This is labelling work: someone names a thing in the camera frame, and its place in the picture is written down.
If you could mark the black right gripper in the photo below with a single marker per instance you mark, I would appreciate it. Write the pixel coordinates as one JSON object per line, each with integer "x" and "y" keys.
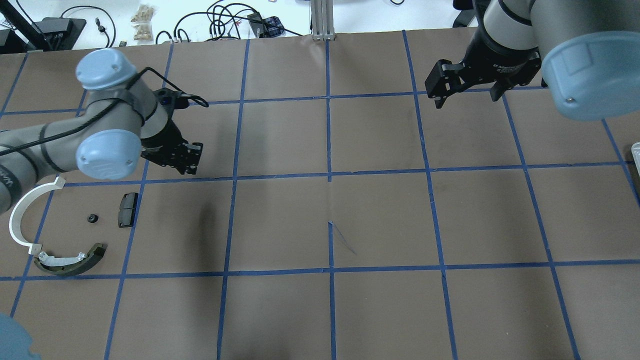
{"x": 500, "y": 61}

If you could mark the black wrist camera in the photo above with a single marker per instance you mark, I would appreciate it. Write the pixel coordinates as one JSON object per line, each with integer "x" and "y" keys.
{"x": 172, "y": 100}

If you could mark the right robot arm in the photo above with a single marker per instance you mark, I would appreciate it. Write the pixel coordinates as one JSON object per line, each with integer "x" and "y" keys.
{"x": 586, "y": 51}

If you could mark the bag of small parts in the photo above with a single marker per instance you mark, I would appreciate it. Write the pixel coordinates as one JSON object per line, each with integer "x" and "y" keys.
{"x": 141, "y": 23}

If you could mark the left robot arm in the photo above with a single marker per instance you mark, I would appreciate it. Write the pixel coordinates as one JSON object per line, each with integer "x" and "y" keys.
{"x": 124, "y": 121}

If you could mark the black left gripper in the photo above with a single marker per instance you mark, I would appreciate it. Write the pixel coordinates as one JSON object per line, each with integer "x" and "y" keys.
{"x": 166, "y": 138}

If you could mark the brake shoe with white lining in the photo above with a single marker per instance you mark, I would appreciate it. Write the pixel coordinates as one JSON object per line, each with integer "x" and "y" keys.
{"x": 70, "y": 266}

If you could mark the dark brake pad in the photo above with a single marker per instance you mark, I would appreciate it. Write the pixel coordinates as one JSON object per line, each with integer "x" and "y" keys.
{"x": 127, "y": 210}

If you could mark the black device on table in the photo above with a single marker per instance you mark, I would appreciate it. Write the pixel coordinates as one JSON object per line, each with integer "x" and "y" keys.
{"x": 60, "y": 32}

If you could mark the aluminium frame post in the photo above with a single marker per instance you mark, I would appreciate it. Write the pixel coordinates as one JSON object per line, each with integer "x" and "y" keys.
{"x": 322, "y": 20}

